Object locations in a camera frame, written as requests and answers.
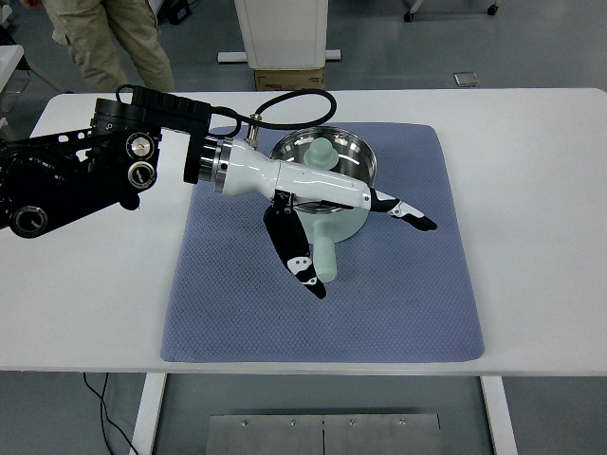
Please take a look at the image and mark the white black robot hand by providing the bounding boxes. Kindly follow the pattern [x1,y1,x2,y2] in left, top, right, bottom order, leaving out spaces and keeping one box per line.
[201,139,437,299]

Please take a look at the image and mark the green pot with handle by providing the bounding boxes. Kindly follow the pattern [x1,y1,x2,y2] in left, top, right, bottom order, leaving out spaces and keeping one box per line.
[270,126,377,282]

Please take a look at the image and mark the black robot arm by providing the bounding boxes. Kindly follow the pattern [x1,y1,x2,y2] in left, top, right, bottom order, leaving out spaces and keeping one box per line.
[1,85,212,238]

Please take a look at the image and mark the cardboard box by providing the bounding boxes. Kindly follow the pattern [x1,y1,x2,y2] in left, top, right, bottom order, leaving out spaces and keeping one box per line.
[253,67,324,91]

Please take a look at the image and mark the person in beige trousers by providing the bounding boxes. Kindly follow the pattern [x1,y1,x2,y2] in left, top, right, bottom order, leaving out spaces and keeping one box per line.
[21,0,175,92]

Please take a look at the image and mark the blue textured table mat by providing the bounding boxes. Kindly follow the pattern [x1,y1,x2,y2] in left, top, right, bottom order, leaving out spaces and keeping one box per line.
[160,122,485,363]

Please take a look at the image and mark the grey floor socket plate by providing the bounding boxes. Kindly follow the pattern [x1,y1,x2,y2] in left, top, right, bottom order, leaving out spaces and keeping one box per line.
[452,72,480,87]

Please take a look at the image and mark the chair caster base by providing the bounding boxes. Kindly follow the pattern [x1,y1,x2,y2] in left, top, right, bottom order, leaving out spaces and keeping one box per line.
[402,0,503,23]

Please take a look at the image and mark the black robot hand cable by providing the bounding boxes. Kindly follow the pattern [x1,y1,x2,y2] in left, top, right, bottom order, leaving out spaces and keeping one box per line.
[208,88,338,149]

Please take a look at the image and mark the white cabinet pedestal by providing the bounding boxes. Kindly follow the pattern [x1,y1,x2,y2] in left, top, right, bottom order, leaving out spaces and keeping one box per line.
[217,0,341,70]

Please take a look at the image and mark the black floor cable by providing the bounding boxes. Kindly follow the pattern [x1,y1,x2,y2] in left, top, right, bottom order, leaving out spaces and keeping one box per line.
[83,372,139,455]

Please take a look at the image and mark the white table frame legs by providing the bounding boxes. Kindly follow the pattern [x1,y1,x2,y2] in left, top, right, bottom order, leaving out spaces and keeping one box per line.
[129,373,519,454]

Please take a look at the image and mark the grey metal base plate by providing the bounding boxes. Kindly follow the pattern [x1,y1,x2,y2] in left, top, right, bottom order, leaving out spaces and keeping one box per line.
[206,413,444,454]

